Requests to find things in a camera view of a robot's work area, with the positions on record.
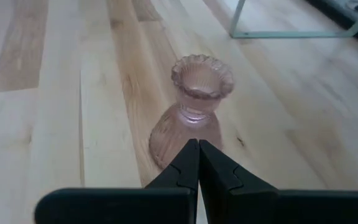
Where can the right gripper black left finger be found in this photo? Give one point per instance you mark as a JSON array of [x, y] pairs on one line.
[[166, 205]]

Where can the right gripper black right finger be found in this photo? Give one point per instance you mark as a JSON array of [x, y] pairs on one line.
[[244, 205]]

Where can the pink ribbed glass candle holder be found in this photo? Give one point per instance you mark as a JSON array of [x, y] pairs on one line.
[[197, 81]]

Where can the pale green metal shelf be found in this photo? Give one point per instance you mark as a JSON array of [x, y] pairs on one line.
[[291, 34]]

